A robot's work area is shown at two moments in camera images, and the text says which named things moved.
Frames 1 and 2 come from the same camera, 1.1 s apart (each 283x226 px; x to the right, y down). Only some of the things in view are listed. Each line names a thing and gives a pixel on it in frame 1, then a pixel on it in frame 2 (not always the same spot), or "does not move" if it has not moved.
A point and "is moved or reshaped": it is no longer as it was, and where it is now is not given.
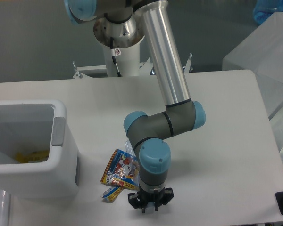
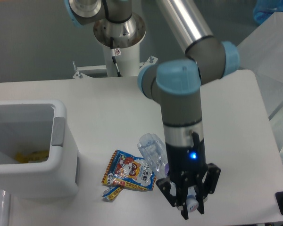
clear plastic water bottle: (130, 150) is moved or reshaped
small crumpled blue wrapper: (110, 195) does not move
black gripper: (140, 199) → (187, 166)
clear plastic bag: (0, 203) does not move
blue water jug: (263, 9) does not move
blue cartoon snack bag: (122, 169) does not move
